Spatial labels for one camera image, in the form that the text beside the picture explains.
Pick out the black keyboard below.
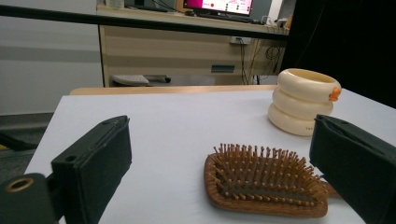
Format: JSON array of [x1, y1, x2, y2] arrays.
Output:
[[194, 12, 261, 24]]

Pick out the black metal stand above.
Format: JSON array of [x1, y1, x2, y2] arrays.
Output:
[[0, 130, 39, 152]]

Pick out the wooden paddle hairbrush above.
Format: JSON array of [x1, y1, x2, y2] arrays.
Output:
[[204, 143, 340, 218]]

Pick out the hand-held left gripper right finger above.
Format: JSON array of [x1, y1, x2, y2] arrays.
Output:
[[308, 114, 396, 224]]

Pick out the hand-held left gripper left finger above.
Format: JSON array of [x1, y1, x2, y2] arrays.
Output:
[[50, 115, 133, 224]]

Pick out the light wooden desk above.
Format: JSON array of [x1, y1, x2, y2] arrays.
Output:
[[96, 3, 290, 88]]

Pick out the white table sheet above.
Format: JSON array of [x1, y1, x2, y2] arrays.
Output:
[[24, 88, 396, 224]]

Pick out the black cables under desk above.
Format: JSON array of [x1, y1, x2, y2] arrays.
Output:
[[235, 38, 283, 86]]

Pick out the cream duck-shaped holder cup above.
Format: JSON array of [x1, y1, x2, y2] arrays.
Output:
[[267, 67, 343, 137]]

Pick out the grey chair base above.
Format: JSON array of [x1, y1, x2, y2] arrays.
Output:
[[111, 74, 172, 88]]

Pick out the computer monitor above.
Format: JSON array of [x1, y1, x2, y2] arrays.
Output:
[[182, 0, 255, 17]]

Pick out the white power strip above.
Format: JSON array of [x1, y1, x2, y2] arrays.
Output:
[[229, 35, 252, 45]]

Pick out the wooden table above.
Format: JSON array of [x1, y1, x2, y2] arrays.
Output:
[[69, 84, 278, 96]]

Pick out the black curtain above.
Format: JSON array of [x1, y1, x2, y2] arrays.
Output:
[[281, 0, 396, 108]]

